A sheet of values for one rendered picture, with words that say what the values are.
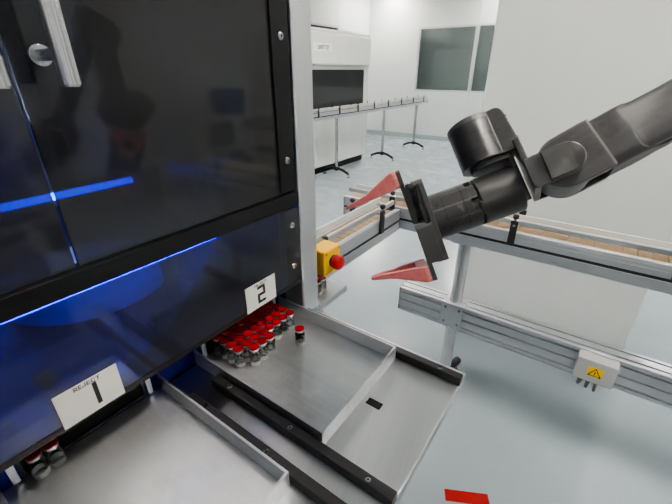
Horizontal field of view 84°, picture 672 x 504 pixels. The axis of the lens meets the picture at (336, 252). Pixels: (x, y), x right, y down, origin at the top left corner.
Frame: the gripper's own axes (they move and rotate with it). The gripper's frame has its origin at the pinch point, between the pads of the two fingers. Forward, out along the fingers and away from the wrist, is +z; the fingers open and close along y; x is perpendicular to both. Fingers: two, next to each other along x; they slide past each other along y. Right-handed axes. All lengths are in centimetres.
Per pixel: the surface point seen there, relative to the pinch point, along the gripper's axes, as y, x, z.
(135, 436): -19, -4, 49
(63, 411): -7.8, 7.4, 46.4
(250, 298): -4.8, -22.1, 28.8
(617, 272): -41, -80, -62
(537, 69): 36, -133, -79
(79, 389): -5.9, 5.8, 44.4
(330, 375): -25.2, -22.6, 18.8
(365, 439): -32.6, -10.1, 12.6
